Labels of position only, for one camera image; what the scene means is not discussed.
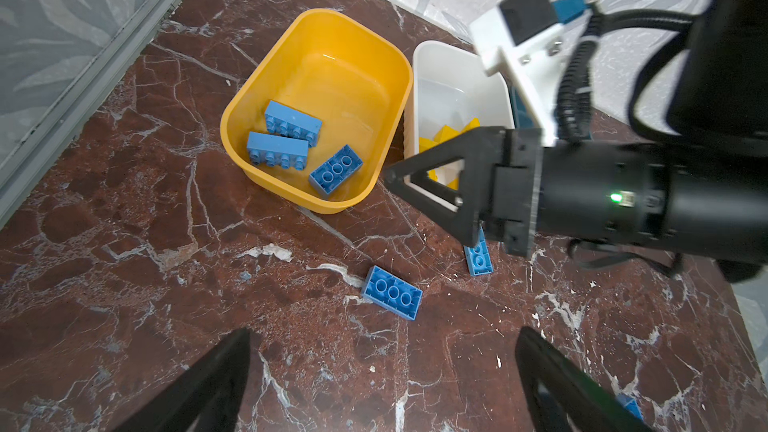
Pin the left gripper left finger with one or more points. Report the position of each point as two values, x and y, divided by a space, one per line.
206 397

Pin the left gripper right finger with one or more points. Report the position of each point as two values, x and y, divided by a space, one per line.
561 397

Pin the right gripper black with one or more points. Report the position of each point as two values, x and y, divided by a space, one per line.
600 198

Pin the blue lego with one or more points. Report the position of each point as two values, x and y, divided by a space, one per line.
392 293
288 122
478 257
276 150
336 170

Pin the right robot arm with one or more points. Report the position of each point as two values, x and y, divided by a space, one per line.
705 88

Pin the dark teal plastic bin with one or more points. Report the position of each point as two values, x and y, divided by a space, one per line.
520 115

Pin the white plastic bin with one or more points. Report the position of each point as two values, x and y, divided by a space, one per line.
451 92

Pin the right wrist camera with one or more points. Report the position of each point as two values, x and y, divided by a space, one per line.
523 41

